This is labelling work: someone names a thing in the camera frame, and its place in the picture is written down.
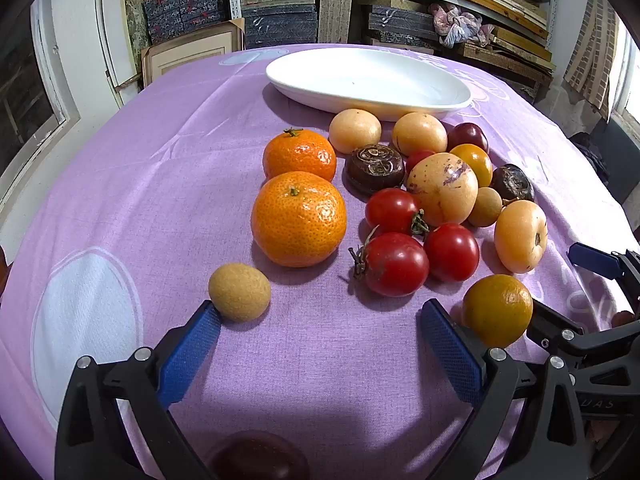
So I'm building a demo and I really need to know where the small orange mandarin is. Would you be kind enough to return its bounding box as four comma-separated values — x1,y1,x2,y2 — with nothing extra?
262,128,337,183

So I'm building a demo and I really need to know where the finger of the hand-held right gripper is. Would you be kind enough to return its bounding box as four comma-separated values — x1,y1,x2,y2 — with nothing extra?
526,298,588,361
568,241,640,311

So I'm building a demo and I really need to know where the pink crumpled plastic bag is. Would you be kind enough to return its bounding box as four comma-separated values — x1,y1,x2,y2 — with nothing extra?
429,2,493,50

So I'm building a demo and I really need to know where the white metal shelf rack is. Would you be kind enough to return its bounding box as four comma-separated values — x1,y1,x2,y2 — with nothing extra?
227,0,558,61

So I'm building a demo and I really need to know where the stack of dark grey boxes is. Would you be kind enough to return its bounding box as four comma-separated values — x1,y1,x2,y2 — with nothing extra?
240,2,443,53

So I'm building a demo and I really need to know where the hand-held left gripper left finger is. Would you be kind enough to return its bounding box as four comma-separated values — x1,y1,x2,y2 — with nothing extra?
54,300,223,480

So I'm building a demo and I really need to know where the stack of blue red boxes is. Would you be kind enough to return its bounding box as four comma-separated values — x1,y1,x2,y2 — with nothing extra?
141,0,231,45

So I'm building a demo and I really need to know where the yellow-orange tomato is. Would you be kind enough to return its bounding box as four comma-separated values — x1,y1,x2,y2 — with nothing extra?
448,143,493,188
461,274,534,349

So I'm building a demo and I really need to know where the bright side window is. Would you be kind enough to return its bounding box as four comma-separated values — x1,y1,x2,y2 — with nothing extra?
607,25,640,131

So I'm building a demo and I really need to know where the large orange mandarin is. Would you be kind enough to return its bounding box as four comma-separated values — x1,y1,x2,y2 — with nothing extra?
250,171,348,268

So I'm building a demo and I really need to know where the tan longan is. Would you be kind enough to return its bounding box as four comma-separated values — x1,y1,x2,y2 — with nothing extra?
466,186,503,228
208,262,272,323

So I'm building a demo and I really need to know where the pale yellow round fruit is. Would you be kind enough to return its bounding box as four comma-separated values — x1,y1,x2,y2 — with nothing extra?
391,112,448,157
328,108,382,155
494,200,549,274

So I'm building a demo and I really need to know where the dark purple plum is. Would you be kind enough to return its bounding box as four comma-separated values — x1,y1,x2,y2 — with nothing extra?
207,431,311,480

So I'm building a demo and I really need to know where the green marble slab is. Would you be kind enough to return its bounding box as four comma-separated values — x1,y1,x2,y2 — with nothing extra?
121,0,151,48

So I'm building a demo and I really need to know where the small red cherry tomato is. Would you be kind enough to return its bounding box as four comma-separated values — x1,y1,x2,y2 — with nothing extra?
404,149,437,175

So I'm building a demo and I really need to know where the white framed window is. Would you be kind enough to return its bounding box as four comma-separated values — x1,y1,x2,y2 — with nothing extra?
0,0,81,201

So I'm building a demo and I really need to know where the dark red plum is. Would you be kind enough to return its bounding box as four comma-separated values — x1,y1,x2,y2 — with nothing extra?
446,122,490,153

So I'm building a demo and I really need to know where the wooden picture frame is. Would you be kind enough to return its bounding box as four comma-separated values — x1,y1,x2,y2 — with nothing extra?
141,19,246,91

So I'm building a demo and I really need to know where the white oval plate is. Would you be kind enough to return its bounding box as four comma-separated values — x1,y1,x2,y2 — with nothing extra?
265,48,473,121

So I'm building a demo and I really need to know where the dark cloth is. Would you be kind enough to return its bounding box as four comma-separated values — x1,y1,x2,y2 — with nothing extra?
567,130,640,206

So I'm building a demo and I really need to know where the dark brown water chestnut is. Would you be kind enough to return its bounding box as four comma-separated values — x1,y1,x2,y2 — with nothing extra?
489,163,536,204
344,144,406,197

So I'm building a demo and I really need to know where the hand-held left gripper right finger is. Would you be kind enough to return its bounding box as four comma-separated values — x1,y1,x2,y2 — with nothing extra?
419,298,593,480

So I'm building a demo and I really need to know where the brick-pattern sheet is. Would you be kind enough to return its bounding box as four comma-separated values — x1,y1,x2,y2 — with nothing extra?
564,0,623,111

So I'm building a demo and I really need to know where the purple printed tablecloth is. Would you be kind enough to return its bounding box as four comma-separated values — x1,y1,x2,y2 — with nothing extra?
0,42,640,480

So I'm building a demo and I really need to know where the white board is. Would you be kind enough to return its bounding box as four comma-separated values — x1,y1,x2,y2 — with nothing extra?
95,0,146,108

